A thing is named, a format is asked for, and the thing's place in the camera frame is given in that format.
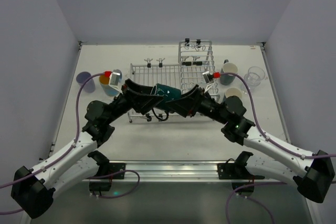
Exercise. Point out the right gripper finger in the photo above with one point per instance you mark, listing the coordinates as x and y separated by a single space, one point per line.
185 106
192 92

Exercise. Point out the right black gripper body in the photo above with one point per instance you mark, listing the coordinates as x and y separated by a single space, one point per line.
198 98

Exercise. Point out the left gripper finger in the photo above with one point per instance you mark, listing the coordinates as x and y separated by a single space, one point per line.
132 89
143 103

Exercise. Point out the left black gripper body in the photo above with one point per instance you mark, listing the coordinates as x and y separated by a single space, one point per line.
128 94

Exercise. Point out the light blue ceramic mug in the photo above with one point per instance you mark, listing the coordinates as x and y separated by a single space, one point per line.
108 90

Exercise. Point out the dark green mug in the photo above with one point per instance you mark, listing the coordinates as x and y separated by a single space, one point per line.
168 93

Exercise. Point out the dark blue mug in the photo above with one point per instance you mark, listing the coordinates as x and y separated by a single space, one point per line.
232 92

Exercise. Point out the lavender plastic cup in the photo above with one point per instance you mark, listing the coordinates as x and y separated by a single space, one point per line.
89 86

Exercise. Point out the grey blue mug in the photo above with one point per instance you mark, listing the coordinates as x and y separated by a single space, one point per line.
226 78

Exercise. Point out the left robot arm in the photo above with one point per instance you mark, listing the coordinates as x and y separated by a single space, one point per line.
34 189

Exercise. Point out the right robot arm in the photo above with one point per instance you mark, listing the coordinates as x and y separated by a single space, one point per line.
311 172

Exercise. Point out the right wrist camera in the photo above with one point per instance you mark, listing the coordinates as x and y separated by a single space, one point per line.
209 79

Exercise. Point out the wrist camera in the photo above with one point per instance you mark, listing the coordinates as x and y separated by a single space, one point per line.
115 80
209 79

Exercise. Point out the silver wire dish rack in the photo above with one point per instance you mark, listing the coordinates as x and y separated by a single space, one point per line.
172 80

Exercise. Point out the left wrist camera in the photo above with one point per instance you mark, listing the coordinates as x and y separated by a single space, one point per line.
115 80

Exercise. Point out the aluminium frame rail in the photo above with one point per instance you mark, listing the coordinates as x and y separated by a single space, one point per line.
170 170

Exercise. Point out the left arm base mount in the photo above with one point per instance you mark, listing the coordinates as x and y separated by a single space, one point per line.
106 169

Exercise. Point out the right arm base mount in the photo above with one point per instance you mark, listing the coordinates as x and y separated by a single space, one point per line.
230 170

